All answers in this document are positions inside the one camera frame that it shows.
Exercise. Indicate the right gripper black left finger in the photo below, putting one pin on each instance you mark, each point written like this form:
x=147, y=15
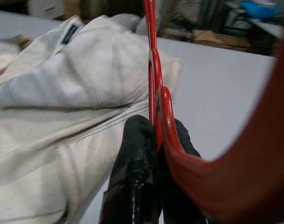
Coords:
x=134, y=175

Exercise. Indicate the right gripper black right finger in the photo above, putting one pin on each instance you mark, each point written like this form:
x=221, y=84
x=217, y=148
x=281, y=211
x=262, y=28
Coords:
x=174, y=205

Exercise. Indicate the red plastic hanger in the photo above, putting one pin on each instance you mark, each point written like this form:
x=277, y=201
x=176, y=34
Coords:
x=249, y=186

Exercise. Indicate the cream shirt plaid collar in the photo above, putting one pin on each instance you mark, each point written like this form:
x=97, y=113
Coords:
x=62, y=93

